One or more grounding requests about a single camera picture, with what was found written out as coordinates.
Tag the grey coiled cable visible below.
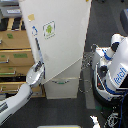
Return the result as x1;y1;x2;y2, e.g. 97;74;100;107
78;43;100;94

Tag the wooden drawer cabinet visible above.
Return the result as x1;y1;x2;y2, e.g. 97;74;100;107
0;16;46;99

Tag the green android sticker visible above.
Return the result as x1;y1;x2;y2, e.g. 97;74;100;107
43;21;55;39

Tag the white fridge body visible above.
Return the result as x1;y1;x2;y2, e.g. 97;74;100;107
42;58;82;99

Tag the lower fridge drawer handle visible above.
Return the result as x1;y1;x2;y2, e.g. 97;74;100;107
52;80;69;84

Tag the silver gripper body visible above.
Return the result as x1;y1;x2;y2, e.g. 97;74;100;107
26;69;42;87

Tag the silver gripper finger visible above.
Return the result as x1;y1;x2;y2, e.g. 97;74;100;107
40;65;45;79
34;61;43;72

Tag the yellow sticky note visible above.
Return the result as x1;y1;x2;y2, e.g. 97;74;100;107
28;14;35;21

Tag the grey box on cabinet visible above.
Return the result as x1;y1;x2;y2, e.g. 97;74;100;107
0;6;22;18

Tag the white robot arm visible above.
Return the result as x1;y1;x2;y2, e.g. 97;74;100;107
0;62;45;126

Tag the white right robot gripper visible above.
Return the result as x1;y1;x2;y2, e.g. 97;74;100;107
90;116;101;128

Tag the white blue robot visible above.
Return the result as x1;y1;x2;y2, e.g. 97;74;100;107
92;34;128;106

